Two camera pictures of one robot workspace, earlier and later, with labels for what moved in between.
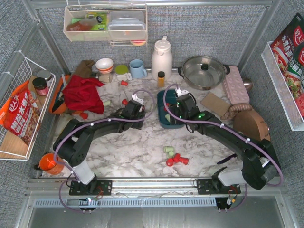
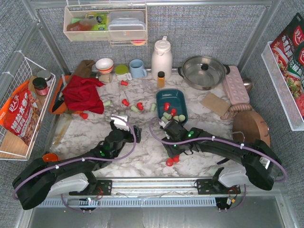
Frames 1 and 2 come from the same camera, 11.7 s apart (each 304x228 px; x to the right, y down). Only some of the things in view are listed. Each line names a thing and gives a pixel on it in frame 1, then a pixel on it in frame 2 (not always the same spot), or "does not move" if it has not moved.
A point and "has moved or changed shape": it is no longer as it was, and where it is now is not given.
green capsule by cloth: [108, 103] does not move
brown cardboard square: [214, 103] does not move
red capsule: [167, 104] does not move
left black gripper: [134, 109] to [132, 132]
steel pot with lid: [203, 72] does not move
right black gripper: [183, 103] to [169, 147]
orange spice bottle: [161, 79] does not move
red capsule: [125, 101] does not move
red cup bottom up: [185, 160] has moved or changed shape
